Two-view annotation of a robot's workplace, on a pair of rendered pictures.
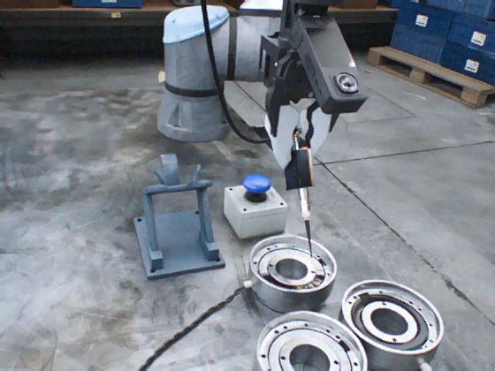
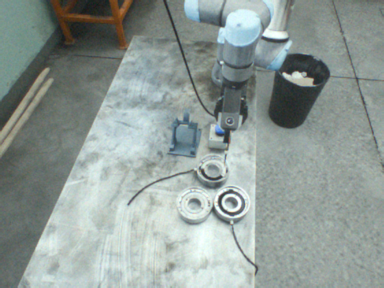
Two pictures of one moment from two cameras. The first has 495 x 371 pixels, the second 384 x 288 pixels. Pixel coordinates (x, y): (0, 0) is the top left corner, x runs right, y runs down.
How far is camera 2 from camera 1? 50 cm
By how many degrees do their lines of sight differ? 32
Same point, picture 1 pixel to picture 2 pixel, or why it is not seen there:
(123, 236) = (168, 132)
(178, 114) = (218, 73)
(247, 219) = (211, 142)
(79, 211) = (159, 115)
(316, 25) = (231, 91)
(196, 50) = not seen: hidden behind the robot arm
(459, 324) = (374, 206)
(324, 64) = (225, 111)
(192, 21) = not seen: hidden behind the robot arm
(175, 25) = (221, 35)
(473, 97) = not seen: outside the picture
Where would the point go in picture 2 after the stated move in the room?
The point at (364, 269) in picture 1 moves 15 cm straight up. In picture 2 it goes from (247, 178) to (254, 150)
